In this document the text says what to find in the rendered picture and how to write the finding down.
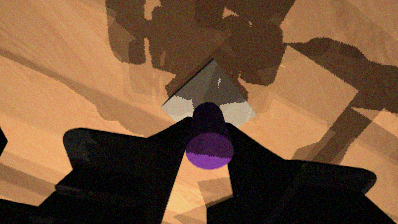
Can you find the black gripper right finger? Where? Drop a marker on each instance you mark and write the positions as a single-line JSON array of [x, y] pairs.
[[263, 183]]

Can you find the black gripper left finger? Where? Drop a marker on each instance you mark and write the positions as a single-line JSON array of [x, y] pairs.
[[156, 158]]

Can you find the dark purple cylinder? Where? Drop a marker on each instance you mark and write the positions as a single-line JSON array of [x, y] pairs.
[[209, 146]]

